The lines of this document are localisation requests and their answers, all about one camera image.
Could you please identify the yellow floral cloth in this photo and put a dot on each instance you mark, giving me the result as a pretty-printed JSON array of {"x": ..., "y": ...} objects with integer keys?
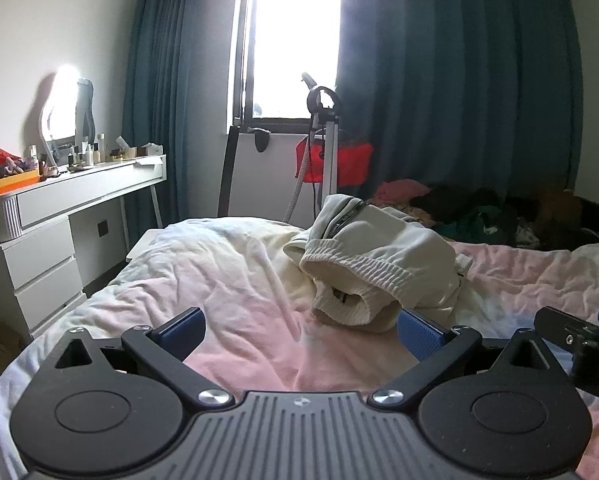
[{"x": 419, "y": 214}]

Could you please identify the brown paper bag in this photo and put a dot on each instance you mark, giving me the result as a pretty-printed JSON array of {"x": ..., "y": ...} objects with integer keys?
[{"x": 559, "y": 207}]

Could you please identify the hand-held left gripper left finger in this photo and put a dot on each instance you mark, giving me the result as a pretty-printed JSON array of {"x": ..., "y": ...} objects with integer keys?
[{"x": 182, "y": 332}]

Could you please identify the lit vanity mirror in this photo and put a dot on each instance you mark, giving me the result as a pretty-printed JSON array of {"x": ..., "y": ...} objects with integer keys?
[{"x": 62, "y": 95}]

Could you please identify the white tissue box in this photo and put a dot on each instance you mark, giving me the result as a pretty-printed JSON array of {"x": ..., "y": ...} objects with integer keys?
[{"x": 152, "y": 150}]

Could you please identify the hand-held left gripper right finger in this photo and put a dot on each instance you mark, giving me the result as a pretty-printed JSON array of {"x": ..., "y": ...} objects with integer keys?
[{"x": 419, "y": 335}]

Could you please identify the pink and white bed blanket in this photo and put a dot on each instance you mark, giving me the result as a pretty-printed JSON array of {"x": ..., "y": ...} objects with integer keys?
[{"x": 204, "y": 270}]

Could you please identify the white vanity desk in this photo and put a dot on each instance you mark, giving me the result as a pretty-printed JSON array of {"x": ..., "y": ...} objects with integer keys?
[{"x": 44, "y": 265}]

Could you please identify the slim white and black heater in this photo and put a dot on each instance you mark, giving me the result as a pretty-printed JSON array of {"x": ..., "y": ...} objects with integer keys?
[{"x": 225, "y": 180}]

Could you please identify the white pants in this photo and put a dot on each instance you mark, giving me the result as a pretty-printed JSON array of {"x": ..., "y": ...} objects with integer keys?
[{"x": 379, "y": 255}]

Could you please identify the teal curtain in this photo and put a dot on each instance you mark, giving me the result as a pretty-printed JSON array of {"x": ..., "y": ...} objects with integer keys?
[
  {"x": 179, "y": 85},
  {"x": 454, "y": 85}
]

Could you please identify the black wall outlet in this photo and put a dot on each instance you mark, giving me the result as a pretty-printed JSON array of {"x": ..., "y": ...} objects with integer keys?
[{"x": 103, "y": 227}]

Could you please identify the green garment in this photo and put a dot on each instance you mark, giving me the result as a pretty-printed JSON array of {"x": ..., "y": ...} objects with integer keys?
[{"x": 477, "y": 222}]

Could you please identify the pink cloth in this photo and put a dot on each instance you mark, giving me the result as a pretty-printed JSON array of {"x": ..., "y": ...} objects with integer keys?
[{"x": 399, "y": 191}]

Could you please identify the cluster of cosmetic bottles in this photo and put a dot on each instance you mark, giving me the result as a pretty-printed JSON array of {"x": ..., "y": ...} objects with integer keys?
[{"x": 87, "y": 152}]

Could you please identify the pile of dark clothes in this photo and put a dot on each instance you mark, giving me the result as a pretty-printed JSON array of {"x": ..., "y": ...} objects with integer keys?
[{"x": 449, "y": 200}]

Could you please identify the red fabric bag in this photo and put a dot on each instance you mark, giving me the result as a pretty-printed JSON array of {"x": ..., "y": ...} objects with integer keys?
[{"x": 352, "y": 162}]

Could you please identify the garment steamer stand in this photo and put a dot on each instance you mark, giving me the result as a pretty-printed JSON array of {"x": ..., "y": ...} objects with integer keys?
[{"x": 331, "y": 145}]

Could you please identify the orange storage box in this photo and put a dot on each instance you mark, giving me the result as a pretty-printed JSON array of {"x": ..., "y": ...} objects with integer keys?
[{"x": 9, "y": 186}]

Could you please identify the window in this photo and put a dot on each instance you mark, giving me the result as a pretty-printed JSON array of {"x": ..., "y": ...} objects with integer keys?
[{"x": 294, "y": 50}]

